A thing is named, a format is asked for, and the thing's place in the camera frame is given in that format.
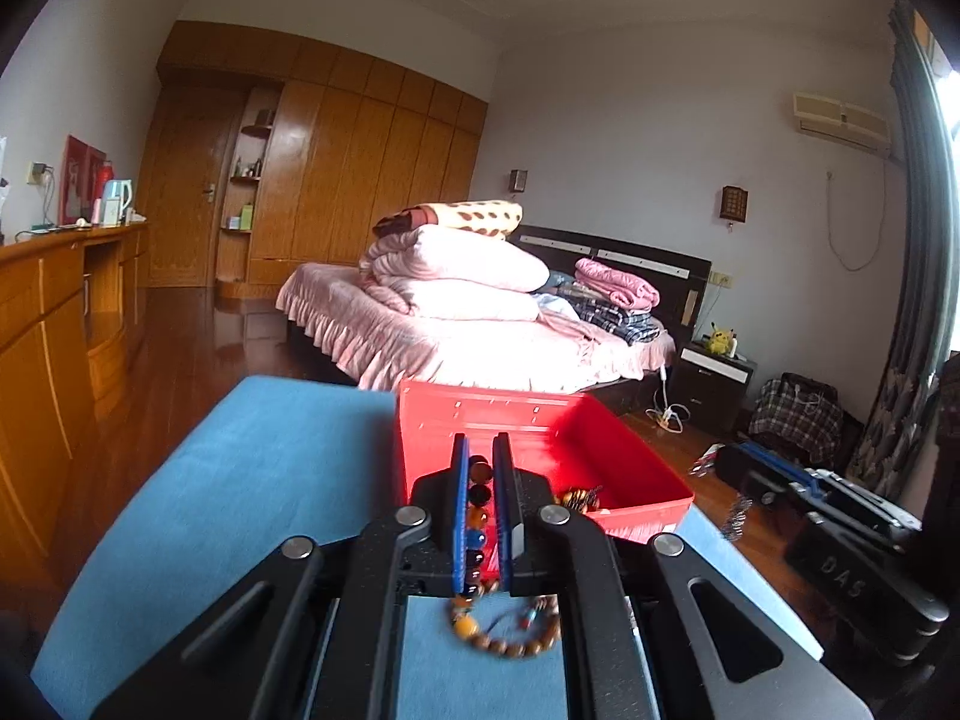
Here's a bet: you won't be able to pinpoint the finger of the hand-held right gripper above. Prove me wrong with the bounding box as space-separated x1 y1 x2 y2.
712 448 820 515
739 441 833 488

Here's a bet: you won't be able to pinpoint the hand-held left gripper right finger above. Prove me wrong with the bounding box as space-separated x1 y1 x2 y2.
491 431 875 720

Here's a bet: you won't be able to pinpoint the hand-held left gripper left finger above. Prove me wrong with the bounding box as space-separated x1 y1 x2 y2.
90 433 473 720

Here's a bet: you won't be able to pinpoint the multicolour bead bracelet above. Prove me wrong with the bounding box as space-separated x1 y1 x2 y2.
465 456 497 599

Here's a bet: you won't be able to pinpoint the dark brown bead bracelet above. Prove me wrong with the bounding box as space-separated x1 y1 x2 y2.
555 486 605 515

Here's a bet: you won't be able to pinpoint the red plastic box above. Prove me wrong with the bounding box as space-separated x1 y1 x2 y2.
395 379 696 548

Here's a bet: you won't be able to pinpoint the plaid bag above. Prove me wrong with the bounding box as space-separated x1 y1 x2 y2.
748 373 845 460

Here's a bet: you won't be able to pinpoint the dark nightstand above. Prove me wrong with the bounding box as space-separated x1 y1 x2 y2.
667 337 757 433

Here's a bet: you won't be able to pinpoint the bed with pink sheet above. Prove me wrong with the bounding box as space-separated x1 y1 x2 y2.
276 223 712 410

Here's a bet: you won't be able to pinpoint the plaid folded clothes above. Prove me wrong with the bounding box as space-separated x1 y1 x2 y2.
559 292 665 346

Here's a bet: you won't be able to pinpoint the blue tablecloth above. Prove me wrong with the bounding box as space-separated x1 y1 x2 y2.
30 375 826 720

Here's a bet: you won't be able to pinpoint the pink folded blanket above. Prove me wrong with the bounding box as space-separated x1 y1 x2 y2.
574 258 661 311

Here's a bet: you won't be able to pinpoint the pink folded quilt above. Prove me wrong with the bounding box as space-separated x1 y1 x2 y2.
358 225 556 320

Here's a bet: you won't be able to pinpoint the dark headboard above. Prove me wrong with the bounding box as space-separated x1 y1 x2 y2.
506 223 712 350

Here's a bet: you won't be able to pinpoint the dark curtain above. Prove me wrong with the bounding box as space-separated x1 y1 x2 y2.
862 0 960 503

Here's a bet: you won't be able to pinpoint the brown spotted blanket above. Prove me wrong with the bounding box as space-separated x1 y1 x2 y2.
373 199 524 241

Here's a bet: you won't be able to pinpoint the beige air conditioner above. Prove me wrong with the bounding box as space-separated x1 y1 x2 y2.
793 92 893 151

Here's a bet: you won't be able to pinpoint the wooden wardrobe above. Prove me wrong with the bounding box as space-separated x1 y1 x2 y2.
157 21 490 286

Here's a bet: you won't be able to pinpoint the wooden corner shelf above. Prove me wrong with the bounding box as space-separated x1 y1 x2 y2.
217 85 284 237

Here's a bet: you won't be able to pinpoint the wooden door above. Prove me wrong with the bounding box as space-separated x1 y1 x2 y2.
139 86 245 287

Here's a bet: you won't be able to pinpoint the wooden sideboard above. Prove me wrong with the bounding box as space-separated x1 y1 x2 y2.
0 221 149 578

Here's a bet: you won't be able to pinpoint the light blue kettle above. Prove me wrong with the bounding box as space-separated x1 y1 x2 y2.
103 178 134 227

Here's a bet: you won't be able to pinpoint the white power strip cable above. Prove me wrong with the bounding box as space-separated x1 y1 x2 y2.
645 367 688 434

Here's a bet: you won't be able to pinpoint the wooden bead bracelet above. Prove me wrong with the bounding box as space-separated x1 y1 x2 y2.
448 577 562 661

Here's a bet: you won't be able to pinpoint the white wall cord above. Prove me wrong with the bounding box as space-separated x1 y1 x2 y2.
825 154 890 272

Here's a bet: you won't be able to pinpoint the red picture frame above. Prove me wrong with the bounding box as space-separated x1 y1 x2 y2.
61 135 106 224

